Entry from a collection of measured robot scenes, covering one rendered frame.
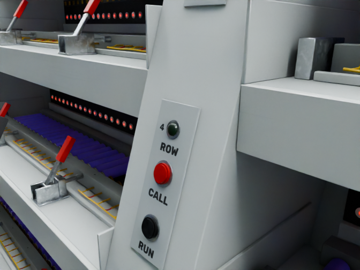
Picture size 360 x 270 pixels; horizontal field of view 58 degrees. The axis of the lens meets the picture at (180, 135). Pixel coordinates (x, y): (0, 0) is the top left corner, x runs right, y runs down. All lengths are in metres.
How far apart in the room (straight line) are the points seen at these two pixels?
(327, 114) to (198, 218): 0.11
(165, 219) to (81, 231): 0.17
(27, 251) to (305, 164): 0.55
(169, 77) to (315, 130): 0.12
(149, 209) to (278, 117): 0.12
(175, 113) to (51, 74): 0.25
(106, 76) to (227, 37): 0.15
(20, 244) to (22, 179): 0.18
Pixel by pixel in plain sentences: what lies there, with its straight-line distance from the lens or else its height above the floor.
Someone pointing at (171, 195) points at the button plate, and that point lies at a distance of 0.24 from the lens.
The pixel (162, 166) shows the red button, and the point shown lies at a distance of 0.24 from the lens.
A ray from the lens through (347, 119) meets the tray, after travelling 0.18.
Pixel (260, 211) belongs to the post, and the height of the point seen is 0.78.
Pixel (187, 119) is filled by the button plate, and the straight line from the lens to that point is 0.23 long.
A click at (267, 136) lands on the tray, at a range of 0.20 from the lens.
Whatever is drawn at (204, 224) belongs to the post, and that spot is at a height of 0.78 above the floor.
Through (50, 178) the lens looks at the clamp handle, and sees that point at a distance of 0.46.
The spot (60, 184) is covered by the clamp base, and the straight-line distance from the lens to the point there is 0.46.
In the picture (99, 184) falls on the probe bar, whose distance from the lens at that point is 0.44.
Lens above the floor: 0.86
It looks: 6 degrees down
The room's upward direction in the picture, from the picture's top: 13 degrees clockwise
